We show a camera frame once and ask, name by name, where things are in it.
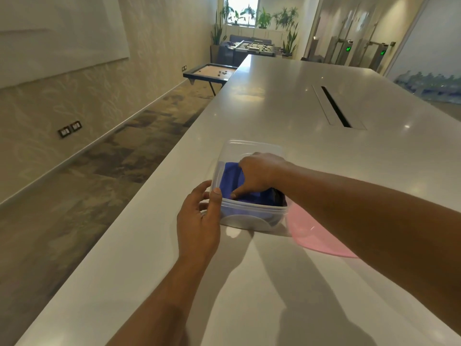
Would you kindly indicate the person's left hand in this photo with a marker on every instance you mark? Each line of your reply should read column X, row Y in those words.
column 197, row 226

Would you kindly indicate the person's right hand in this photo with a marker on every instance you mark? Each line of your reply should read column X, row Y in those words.
column 257, row 172

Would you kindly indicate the person's left middle finger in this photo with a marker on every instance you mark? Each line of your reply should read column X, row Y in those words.
column 204, row 206

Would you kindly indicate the person's right fingers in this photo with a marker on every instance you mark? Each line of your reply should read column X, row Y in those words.
column 240, row 183

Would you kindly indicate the person's left thumb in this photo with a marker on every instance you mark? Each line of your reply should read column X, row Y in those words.
column 216, row 205

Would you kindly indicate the blue cloth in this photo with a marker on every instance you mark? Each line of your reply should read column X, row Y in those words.
column 252, row 198

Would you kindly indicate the clear plastic container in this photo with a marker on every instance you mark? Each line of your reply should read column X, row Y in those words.
column 248, row 212

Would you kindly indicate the person's right forearm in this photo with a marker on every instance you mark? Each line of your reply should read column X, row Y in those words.
column 374, row 226

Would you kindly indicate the person's left forearm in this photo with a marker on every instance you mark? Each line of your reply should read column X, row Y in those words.
column 164, row 302

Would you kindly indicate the black item in container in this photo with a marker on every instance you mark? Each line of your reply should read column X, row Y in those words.
column 278, row 198

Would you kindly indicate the pink plastic lid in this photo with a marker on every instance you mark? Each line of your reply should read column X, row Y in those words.
column 317, row 236

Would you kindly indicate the carrom board table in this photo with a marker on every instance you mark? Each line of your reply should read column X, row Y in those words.
column 210, row 72

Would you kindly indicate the foosball table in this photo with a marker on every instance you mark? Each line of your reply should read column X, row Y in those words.
column 252, row 47

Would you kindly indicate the dark sofa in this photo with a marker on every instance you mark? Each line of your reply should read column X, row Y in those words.
column 248, row 39

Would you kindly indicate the tall potted plant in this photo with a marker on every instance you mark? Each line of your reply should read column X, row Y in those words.
column 217, row 34

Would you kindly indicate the access turnstile gate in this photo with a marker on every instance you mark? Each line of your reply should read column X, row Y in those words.
column 338, row 50
column 374, row 53

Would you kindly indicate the row of window plants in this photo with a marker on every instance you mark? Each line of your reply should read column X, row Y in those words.
column 259, row 16

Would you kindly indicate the group of water bottles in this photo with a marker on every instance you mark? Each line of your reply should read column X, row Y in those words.
column 428, row 84

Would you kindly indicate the white wall board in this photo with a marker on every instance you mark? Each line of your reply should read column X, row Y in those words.
column 54, row 32

